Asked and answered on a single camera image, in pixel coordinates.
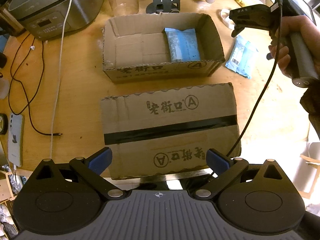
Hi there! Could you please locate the white cable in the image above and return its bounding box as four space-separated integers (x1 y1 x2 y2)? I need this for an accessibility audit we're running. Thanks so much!
49 0 80 158

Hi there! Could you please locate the blue packet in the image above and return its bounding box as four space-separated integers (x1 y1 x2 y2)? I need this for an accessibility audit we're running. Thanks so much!
225 35 259 79
164 28 201 62

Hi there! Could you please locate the person's right hand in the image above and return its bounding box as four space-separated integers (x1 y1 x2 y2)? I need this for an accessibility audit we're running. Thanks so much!
277 15 320 77

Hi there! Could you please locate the silver rice cooker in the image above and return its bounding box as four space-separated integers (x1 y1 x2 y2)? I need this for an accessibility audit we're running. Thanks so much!
9 0 104 41

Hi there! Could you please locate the thin black charging cable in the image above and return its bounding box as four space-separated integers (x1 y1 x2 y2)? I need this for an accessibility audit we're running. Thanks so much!
7 31 63 137

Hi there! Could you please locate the open cardboard box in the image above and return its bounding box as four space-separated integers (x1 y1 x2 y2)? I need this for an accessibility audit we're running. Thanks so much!
103 13 225 83

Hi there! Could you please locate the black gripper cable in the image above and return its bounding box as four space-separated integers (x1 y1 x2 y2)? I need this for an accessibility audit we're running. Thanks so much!
226 3 284 158

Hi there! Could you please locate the light blue smartphone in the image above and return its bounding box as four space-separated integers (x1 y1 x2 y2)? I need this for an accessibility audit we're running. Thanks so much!
8 113 24 167

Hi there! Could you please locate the yellow snack packet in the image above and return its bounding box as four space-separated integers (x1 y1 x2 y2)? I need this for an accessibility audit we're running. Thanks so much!
235 0 263 7

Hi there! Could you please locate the white plastic item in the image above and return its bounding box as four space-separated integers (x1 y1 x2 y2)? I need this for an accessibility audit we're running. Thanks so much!
219 9 235 30

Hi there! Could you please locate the cardboard box black tape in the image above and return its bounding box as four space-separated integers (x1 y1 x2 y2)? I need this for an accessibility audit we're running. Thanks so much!
101 83 241 179

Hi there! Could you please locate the dark sleeved right forearm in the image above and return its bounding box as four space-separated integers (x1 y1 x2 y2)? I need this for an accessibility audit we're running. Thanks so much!
300 84 320 138

